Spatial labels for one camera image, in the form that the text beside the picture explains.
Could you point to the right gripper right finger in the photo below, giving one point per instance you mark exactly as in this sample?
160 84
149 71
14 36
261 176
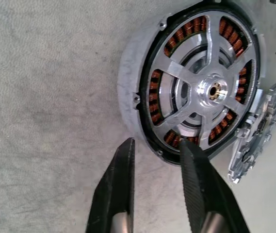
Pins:
200 189

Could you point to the grey round object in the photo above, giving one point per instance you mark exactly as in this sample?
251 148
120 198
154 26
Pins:
249 148

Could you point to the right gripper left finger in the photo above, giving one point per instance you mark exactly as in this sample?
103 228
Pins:
118 189

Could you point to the black rimmed silver spoked rotor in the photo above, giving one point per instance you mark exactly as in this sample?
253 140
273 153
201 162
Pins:
181 72

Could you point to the silver stator housing copper coils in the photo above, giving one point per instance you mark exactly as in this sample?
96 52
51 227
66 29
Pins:
128 80

